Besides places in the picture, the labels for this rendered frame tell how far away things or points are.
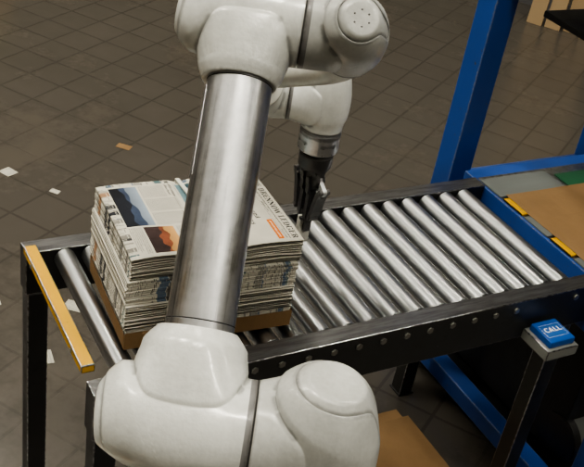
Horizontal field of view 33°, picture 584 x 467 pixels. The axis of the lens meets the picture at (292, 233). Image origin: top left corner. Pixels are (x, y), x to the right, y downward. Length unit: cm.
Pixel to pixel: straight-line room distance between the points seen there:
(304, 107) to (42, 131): 262
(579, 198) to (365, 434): 178
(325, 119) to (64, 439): 139
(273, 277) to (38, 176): 225
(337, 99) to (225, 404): 88
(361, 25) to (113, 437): 67
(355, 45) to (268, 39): 13
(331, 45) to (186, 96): 351
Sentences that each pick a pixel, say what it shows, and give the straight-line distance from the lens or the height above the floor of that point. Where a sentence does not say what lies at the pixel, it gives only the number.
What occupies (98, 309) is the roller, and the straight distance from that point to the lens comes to 216.
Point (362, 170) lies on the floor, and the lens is 453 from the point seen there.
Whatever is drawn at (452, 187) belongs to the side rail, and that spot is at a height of 80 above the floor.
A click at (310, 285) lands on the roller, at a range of 231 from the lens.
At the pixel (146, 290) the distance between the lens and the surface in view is 197.
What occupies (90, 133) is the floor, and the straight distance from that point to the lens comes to 453.
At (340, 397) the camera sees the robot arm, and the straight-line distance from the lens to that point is 131.
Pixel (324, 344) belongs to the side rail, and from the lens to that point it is 214.
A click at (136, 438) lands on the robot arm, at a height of 118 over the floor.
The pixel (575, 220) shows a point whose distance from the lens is 287.
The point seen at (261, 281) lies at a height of 94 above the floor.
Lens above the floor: 213
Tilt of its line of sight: 32 degrees down
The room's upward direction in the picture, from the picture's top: 10 degrees clockwise
